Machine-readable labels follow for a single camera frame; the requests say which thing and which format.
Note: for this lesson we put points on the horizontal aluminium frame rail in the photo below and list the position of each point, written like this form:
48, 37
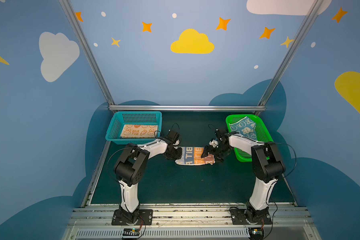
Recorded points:
187, 108

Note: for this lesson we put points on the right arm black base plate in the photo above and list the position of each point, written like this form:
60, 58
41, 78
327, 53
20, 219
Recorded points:
250, 216

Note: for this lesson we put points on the left small circuit board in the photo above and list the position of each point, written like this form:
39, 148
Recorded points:
130, 234

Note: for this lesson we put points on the orange bunny pattern towel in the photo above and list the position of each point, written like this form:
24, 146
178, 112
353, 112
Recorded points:
139, 131

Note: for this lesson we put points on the right small circuit board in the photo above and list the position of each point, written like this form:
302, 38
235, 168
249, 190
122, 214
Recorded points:
256, 234

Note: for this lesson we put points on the aluminium frame post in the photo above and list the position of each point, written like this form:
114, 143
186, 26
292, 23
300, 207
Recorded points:
292, 49
75, 24

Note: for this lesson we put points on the small circuit board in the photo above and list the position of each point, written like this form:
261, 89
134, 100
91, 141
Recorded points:
130, 234
256, 234

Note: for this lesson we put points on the left aluminium frame post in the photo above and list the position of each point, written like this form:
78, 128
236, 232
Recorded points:
75, 24

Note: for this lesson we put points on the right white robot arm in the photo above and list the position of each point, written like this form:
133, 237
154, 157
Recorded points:
267, 163

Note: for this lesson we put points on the teal pattern towel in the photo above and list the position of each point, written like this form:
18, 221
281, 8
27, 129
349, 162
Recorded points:
246, 127

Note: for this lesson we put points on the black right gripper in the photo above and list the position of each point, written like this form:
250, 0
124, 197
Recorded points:
215, 150

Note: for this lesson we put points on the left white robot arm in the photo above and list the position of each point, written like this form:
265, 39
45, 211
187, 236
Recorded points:
131, 165

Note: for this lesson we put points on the right aluminium frame post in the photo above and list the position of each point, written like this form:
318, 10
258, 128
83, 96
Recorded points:
292, 49

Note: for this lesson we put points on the green plastic basket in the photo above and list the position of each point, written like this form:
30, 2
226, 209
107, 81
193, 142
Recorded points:
263, 134

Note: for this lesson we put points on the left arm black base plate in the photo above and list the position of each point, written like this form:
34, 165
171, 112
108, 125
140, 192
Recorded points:
138, 217

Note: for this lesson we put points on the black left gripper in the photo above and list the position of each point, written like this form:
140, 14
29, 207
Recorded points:
174, 153

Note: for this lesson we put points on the teal plastic basket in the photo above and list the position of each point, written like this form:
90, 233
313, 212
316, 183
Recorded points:
120, 119

